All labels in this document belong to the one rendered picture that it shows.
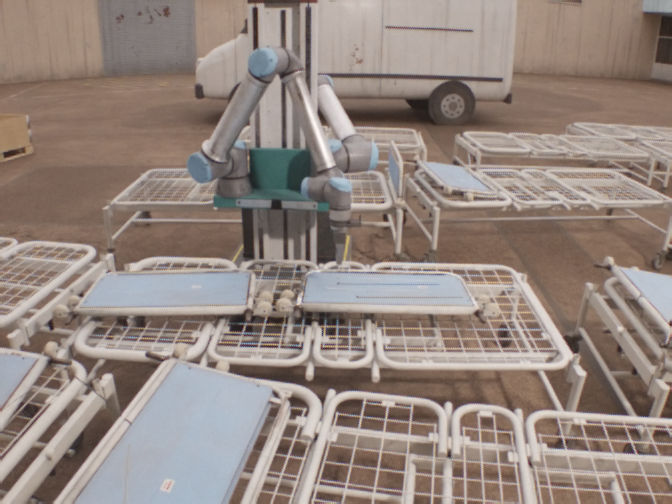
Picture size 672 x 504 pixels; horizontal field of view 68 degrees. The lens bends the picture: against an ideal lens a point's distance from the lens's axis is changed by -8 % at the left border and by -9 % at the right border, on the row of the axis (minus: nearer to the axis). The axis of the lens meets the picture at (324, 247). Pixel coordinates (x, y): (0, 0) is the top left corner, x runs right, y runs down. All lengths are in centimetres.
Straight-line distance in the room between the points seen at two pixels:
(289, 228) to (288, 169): 37
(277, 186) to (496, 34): 743
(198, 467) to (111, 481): 23
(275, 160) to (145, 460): 175
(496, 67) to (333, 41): 283
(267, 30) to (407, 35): 667
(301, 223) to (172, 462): 174
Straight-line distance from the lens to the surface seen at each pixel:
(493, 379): 286
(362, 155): 270
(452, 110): 964
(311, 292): 229
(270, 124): 287
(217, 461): 154
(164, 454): 156
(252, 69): 232
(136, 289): 245
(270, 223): 302
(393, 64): 934
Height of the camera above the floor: 163
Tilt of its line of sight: 23 degrees down
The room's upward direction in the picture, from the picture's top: 1 degrees clockwise
